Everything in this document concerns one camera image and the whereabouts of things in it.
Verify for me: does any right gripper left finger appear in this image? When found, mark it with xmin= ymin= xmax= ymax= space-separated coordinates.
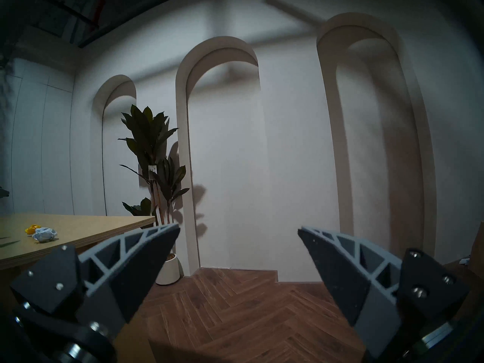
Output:
xmin=9 ymin=223 xmax=180 ymax=338

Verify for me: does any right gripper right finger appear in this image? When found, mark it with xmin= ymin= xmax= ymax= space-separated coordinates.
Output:
xmin=298 ymin=225 xmax=469 ymax=359

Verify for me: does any tall green leafy plant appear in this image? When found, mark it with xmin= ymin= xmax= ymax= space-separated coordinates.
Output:
xmin=118 ymin=104 xmax=190 ymax=227

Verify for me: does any light wooden table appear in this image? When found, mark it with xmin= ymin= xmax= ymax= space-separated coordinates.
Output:
xmin=0 ymin=214 xmax=156 ymax=363

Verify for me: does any white crumpled paper ball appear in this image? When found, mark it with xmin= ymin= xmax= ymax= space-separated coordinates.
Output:
xmin=32 ymin=228 xmax=58 ymax=242

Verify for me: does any white plant pot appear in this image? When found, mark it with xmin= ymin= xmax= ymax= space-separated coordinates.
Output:
xmin=155 ymin=253 xmax=181 ymax=286

